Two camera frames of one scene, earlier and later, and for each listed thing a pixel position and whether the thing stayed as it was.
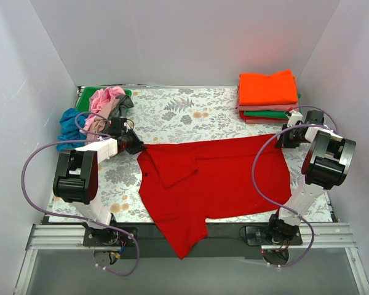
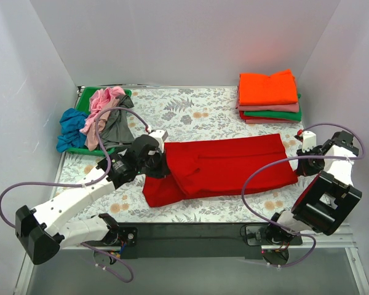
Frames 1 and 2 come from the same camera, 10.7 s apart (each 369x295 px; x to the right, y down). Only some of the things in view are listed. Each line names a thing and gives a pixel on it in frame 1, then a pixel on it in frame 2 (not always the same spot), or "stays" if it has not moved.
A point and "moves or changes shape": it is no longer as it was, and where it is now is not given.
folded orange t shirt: [259, 89] stays
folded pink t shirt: [267, 107] stays
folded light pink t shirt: [267, 121] stays
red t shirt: [183, 184] moves or changes shape
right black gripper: [286, 139] → [303, 166]
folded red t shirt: [246, 117] stays
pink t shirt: [102, 103] stays
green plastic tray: [83, 98] stays
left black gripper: [134, 144] → [159, 168]
